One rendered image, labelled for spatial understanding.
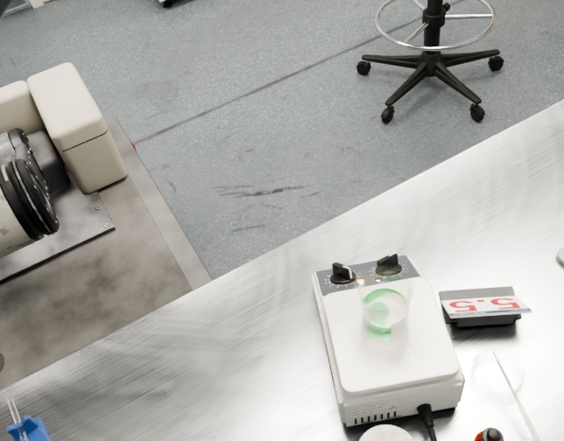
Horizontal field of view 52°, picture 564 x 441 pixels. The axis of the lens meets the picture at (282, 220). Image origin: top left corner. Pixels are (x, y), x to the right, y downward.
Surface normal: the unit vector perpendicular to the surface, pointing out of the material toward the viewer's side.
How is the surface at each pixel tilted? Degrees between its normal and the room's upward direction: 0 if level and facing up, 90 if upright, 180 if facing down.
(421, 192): 0
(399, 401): 90
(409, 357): 0
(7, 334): 0
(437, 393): 90
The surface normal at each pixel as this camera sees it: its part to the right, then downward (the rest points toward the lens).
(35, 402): -0.13, -0.65
